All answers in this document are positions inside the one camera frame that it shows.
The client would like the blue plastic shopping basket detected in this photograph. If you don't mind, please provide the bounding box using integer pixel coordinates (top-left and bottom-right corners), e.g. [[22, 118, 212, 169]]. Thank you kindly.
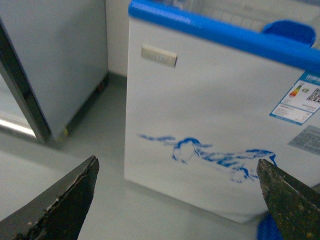
[[256, 213, 283, 240]]

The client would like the grey upright cabinet fridge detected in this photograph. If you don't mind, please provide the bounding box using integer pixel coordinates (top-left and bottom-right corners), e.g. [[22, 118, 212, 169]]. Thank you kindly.
[[0, 0, 108, 144]]

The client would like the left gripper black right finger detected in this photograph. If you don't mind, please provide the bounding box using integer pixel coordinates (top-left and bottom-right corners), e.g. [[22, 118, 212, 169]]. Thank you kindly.
[[256, 159, 320, 240]]

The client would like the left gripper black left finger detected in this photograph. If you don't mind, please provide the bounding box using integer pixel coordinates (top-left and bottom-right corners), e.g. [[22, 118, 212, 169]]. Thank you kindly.
[[0, 155, 100, 240]]

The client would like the glass sliding freezer lid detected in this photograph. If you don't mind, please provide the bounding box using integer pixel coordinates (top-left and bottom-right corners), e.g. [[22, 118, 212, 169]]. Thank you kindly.
[[170, 0, 320, 48]]

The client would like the white chest freezer blue rim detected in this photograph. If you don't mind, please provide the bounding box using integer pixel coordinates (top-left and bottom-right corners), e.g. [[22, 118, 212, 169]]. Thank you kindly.
[[124, 0, 320, 223]]

